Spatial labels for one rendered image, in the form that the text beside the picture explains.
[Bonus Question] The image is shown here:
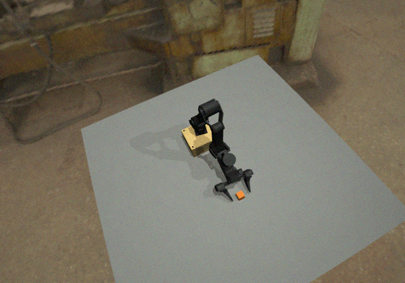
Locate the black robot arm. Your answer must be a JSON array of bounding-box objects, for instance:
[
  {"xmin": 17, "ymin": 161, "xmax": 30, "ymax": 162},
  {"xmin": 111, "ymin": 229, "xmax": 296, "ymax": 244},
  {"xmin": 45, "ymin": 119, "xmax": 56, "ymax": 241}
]
[{"xmin": 189, "ymin": 99, "xmax": 244, "ymax": 183}]

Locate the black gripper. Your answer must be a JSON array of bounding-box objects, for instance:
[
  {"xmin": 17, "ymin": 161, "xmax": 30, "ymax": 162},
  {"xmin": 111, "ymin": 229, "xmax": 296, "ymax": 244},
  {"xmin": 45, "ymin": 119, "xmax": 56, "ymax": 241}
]
[{"xmin": 215, "ymin": 166, "xmax": 253, "ymax": 201}]

